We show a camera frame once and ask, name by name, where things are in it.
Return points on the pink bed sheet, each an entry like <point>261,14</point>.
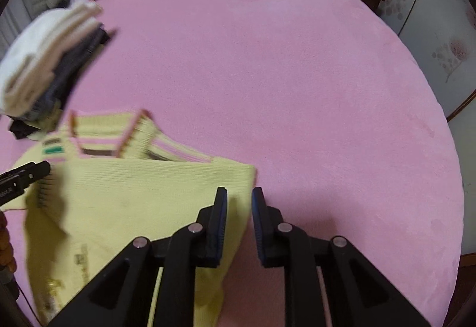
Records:
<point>282,96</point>

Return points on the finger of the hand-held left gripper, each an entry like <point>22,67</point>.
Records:
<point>26,172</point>

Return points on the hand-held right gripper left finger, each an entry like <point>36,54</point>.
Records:
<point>219,215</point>

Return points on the pale yellow knit sweater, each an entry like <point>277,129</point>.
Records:
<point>122,197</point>

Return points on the stack of folded clothes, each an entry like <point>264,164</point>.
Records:
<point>44,63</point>

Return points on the floral wardrobe door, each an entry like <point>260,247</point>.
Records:
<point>431,15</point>

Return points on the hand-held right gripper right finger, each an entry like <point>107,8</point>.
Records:
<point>257,219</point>

